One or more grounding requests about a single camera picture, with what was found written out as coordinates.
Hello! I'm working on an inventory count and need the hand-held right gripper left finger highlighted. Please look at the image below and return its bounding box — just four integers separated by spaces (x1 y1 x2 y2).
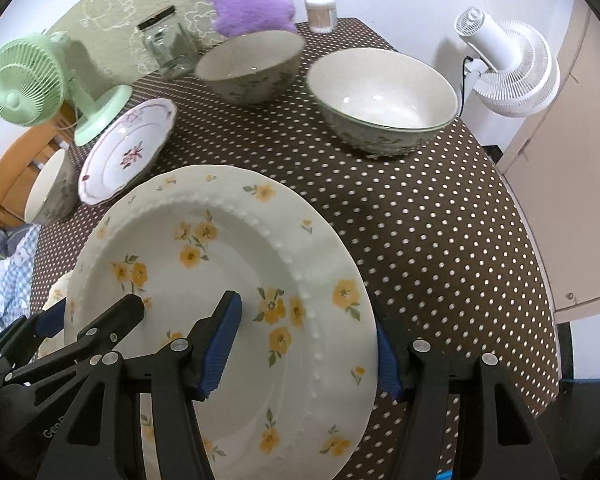
40 290 243 480

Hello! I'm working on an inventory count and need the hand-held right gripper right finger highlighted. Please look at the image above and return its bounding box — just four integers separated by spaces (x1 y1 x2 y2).
376 320 561 480

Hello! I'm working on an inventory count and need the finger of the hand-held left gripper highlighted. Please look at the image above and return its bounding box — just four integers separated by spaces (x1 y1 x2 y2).
0 293 146 388
0 300 70 367

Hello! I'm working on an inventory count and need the yellow flower plate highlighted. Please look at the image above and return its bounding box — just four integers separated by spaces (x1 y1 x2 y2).
64 164 378 480

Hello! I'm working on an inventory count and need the blue checked bear blanket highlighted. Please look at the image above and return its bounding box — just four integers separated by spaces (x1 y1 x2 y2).
0 225 43 341

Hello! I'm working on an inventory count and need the brown polka dot tablecloth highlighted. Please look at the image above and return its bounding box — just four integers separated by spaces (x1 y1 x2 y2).
27 17 563 480

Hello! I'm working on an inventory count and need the wooden headboard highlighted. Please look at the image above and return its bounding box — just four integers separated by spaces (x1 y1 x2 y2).
0 105 78 231

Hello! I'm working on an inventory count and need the pink flower plate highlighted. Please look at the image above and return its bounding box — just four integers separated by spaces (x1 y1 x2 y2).
77 98 177 206

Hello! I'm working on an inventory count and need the green desk fan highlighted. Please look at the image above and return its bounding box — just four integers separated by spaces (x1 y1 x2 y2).
0 31 133 147

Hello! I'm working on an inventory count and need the beige door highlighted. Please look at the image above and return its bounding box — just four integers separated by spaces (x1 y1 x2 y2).
495 5 600 323

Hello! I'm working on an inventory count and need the large green-rimmed bowl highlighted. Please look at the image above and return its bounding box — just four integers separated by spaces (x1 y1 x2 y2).
306 49 458 157

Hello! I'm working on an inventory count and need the glass jar with black lid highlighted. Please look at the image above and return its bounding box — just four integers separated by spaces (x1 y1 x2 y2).
137 5 199 80

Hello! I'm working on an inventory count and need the white fan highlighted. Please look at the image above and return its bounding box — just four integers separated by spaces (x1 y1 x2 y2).
454 6 561 118

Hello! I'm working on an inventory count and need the cotton swab container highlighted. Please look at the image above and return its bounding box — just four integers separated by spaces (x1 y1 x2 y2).
304 0 339 33

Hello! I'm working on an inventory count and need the black fan cable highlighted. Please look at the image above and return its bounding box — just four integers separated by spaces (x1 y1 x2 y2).
460 55 476 118

